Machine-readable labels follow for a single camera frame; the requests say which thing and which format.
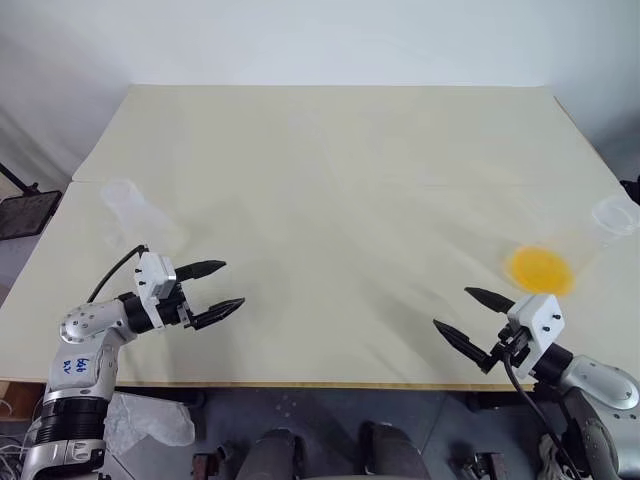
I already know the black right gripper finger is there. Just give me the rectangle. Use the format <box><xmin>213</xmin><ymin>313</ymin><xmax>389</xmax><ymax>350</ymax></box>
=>
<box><xmin>432</xmin><ymin>319</ymin><xmax>496</xmax><ymax>376</ymax></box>
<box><xmin>464</xmin><ymin>286</ymin><xmax>518</xmax><ymax>316</ymax></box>

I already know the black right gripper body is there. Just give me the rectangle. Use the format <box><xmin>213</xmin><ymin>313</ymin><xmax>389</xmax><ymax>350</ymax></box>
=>
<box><xmin>490</xmin><ymin>322</ymin><xmax>532</xmax><ymax>370</ymax></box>

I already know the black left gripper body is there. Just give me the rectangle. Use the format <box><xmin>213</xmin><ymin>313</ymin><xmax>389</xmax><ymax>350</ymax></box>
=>
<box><xmin>158</xmin><ymin>282</ymin><xmax>195</xmax><ymax>331</ymax></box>

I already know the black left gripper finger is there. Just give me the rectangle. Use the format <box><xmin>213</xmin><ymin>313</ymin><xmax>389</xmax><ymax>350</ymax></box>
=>
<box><xmin>174</xmin><ymin>259</ymin><xmax>228</xmax><ymax>283</ymax></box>
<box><xmin>189</xmin><ymin>297</ymin><xmax>247</xmax><ymax>332</ymax></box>

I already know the orange liquid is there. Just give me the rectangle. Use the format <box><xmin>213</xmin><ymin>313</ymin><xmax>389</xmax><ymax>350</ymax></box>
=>
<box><xmin>507</xmin><ymin>244</ymin><xmax>576</xmax><ymax>297</ymax></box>

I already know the small clear plastic cup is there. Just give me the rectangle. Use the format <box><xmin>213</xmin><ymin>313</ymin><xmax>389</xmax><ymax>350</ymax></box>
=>
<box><xmin>99</xmin><ymin>177</ymin><xmax>187</xmax><ymax>251</ymax></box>

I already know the large clear plastic cup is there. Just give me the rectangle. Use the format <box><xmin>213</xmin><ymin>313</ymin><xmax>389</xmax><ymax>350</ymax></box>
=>
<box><xmin>502</xmin><ymin>194</ymin><xmax>640</xmax><ymax>297</ymax></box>

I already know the clear plastic bag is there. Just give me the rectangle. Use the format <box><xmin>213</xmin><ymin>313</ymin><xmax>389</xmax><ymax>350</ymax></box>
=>
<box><xmin>103</xmin><ymin>392</ymin><xmax>196</xmax><ymax>457</ymax></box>

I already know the dark grey rounded shape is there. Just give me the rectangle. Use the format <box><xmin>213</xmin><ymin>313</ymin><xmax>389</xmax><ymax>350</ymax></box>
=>
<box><xmin>359</xmin><ymin>421</ymin><xmax>432</xmax><ymax>480</ymax></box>
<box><xmin>239</xmin><ymin>428</ymin><xmax>307</xmax><ymax>480</ymax></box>

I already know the cream tablecloth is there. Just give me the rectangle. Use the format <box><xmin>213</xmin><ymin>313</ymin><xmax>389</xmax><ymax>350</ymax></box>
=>
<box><xmin>0</xmin><ymin>83</ymin><xmax>640</xmax><ymax>387</ymax></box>

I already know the black object beside table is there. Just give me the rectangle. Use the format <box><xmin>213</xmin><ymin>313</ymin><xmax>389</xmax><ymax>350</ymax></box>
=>
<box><xmin>619</xmin><ymin>173</ymin><xmax>640</xmax><ymax>206</ymax></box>

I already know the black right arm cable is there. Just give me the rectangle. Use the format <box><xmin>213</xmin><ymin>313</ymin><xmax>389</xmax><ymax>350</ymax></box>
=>
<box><xmin>502</xmin><ymin>348</ymin><xmax>579</xmax><ymax>480</ymax></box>

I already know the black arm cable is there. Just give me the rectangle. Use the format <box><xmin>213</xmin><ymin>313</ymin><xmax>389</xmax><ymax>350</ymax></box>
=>
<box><xmin>85</xmin><ymin>243</ymin><xmax>150</xmax><ymax>305</ymax></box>
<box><xmin>502</xmin><ymin>348</ymin><xmax>579</xmax><ymax>480</ymax></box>

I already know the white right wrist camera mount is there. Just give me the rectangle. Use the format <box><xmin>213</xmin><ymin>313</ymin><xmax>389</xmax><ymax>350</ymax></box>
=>
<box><xmin>506</xmin><ymin>293</ymin><xmax>567</xmax><ymax>380</ymax></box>

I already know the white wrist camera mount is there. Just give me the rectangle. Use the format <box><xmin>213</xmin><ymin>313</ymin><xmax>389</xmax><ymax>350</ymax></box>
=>
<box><xmin>506</xmin><ymin>293</ymin><xmax>567</xmax><ymax>380</ymax></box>
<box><xmin>132</xmin><ymin>252</ymin><xmax>178</xmax><ymax>330</ymax></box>

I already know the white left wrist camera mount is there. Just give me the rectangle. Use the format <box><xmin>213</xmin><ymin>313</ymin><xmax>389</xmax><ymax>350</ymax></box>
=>
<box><xmin>132</xmin><ymin>252</ymin><xmax>178</xmax><ymax>330</ymax></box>

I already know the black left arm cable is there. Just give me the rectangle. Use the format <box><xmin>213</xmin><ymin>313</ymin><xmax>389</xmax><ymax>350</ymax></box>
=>
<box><xmin>85</xmin><ymin>243</ymin><xmax>150</xmax><ymax>305</ymax></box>

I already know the black metal frame bar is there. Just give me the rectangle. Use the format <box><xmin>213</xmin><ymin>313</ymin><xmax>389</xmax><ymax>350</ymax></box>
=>
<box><xmin>0</xmin><ymin>162</ymin><xmax>41</xmax><ymax>196</ymax></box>

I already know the white wire bundle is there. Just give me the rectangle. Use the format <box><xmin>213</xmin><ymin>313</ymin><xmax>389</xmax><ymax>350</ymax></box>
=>
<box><xmin>0</xmin><ymin>397</ymin><xmax>32</xmax><ymax>480</ymax></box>

